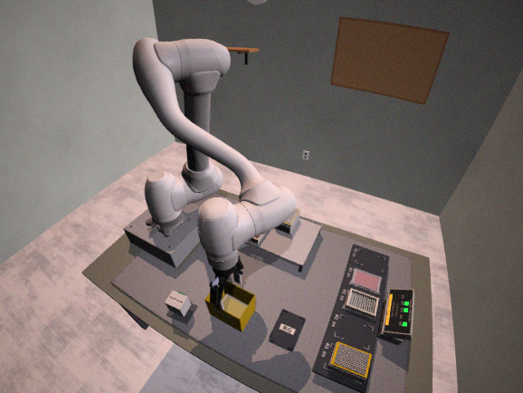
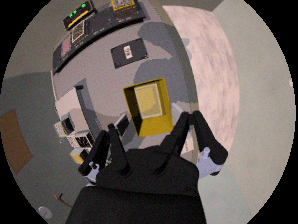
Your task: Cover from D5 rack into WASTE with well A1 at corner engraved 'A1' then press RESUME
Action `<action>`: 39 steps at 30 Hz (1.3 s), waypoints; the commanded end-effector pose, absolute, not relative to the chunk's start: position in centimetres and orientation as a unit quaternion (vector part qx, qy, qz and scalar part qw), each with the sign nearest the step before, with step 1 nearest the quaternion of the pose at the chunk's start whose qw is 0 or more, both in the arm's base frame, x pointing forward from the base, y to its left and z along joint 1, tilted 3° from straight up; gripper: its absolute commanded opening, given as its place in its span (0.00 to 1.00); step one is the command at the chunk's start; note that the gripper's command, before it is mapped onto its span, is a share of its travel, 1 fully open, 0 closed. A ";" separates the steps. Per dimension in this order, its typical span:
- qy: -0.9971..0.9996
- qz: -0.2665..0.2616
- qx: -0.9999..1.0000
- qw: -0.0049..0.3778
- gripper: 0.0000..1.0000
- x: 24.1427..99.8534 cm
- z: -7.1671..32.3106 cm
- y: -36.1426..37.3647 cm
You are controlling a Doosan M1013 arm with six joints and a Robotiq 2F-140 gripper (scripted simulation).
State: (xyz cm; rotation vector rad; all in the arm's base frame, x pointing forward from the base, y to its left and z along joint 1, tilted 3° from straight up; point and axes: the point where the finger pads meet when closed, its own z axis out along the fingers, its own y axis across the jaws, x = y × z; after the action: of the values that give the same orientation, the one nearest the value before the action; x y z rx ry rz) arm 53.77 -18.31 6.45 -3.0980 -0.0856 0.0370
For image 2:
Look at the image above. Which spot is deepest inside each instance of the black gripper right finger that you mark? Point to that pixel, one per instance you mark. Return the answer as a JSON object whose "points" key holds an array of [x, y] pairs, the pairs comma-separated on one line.
{"points": [[212, 154]]}

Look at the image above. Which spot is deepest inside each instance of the white well plate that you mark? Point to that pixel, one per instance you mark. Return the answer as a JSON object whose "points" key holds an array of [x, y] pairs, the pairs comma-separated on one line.
{"points": [[73, 143]]}

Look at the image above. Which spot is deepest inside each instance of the black flat pad with label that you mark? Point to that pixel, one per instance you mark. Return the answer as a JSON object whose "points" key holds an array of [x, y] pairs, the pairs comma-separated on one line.
{"points": [[128, 52]]}

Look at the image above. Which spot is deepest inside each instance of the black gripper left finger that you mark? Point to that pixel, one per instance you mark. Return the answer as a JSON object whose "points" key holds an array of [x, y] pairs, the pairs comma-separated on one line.
{"points": [[96, 159]]}

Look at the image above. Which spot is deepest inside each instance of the grey base plate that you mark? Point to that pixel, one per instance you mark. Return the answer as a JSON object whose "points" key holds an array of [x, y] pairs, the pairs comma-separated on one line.
{"points": [[102, 96]]}

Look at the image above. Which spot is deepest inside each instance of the yellow waste bin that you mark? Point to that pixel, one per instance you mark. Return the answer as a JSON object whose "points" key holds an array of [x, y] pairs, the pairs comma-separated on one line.
{"points": [[154, 125]]}

